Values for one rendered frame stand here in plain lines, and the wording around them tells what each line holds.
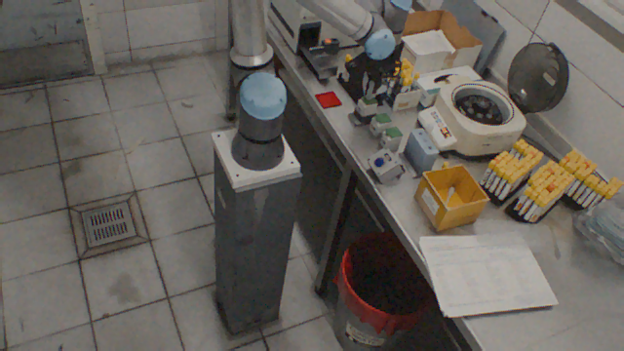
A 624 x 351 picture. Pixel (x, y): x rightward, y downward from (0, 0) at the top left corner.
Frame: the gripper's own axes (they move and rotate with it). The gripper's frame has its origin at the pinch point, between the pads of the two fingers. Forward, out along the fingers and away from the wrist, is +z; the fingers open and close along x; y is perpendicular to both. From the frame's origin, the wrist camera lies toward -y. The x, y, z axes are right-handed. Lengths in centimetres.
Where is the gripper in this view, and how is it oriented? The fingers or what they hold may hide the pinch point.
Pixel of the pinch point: (366, 97)
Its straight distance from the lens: 161.0
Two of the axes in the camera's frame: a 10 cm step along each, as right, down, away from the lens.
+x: -4.2, -7.0, 5.7
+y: 9.0, -2.3, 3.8
